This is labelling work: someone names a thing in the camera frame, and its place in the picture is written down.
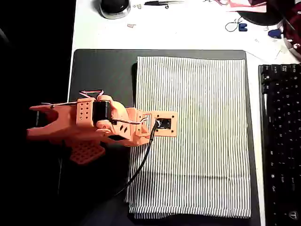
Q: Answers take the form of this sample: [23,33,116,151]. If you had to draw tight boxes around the black keyboard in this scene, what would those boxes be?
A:
[258,63,301,226]

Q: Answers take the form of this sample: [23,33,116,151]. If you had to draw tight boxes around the striped grey cloth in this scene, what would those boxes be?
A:
[124,56,253,219]

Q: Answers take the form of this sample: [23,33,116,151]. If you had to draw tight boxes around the red paper sheets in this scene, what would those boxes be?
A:
[211,0,268,13]

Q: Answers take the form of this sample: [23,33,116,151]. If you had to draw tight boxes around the red patterned cloth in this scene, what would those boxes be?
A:
[277,0,301,62]

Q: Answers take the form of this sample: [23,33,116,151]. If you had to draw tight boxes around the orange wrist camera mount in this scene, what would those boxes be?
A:
[141,110,178,138]

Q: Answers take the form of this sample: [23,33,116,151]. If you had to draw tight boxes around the thin wire loop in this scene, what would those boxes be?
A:
[225,16,244,33]

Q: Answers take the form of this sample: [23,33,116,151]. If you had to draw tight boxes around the black silver computer mouse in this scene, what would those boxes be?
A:
[98,0,131,20]

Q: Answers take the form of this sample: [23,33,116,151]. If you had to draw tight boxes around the black thread snips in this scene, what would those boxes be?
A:
[143,0,185,9]

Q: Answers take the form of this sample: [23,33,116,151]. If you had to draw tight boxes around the red white servo wire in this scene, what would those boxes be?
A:
[79,89,104,100]

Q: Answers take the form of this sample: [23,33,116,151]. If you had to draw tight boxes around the blue plastic piece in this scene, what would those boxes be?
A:
[268,28,283,39]

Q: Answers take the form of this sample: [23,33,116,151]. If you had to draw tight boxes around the black desk mat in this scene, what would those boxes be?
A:
[55,48,262,226]

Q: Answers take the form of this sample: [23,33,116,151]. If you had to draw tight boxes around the black round disc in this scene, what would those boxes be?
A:
[237,9,286,26]

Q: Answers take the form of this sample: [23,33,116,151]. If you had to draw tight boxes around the black camera cable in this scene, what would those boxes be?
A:
[110,119,159,199]

